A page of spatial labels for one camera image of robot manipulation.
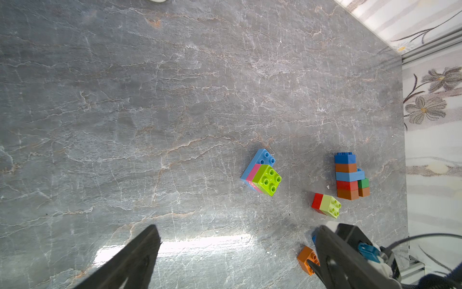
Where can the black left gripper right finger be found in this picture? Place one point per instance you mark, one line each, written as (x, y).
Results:
(344, 268)

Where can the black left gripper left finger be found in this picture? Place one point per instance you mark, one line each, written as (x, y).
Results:
(131, 268)

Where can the red lego brick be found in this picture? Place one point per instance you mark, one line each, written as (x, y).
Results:
(344, 185)
(316, 204)

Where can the orange lego brick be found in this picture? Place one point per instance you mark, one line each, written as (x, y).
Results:
(346, 168)
(348, 194)
(307, 254)

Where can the light blue long lego brick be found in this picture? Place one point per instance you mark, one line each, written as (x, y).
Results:
(350, 177)

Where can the lime green lego brick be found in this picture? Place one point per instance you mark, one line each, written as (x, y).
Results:
(266, 179)

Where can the pink lego brick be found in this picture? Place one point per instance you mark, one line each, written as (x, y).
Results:
(250, 177)

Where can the light blue long brick studs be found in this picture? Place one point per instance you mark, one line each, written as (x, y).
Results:
(261, 157)

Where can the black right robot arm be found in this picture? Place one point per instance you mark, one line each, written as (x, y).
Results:
(433, 275)

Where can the aluminium frame corner post right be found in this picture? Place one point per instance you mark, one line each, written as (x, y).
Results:
(446, 41)

